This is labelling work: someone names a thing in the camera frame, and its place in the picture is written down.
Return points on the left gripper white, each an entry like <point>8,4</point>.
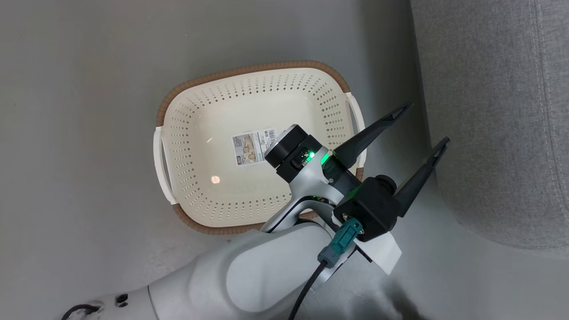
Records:
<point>340,178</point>

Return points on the left white grey robot arm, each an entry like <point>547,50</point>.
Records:
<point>266,275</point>

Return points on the cream perforated laundry basket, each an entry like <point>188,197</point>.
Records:
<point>209,146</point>

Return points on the grey fabric sofa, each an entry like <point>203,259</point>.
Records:
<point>498,111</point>

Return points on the printed product label sticker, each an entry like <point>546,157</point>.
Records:
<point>249,146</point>

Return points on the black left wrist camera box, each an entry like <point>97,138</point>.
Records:
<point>371,209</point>

